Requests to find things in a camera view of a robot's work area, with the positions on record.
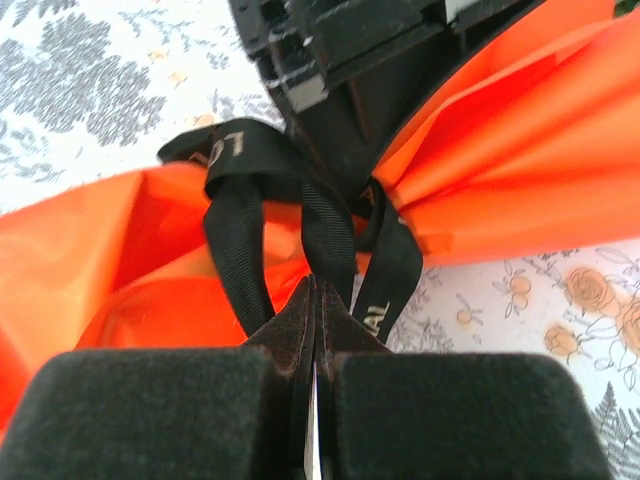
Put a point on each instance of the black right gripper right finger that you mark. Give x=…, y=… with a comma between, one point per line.
x=450, y=415

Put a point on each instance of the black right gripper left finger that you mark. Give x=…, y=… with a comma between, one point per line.
x=150, y=415

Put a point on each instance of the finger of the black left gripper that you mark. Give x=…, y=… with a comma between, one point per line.
x=400, y=85
x=335, y=135

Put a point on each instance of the black printed ribbon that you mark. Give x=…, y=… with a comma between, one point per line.
x=325, y=235

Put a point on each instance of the orange wrapping paper sheet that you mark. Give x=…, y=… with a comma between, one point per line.
x=500, y=175

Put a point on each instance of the floral print tablecloth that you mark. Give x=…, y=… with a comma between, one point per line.
x=75, y=75

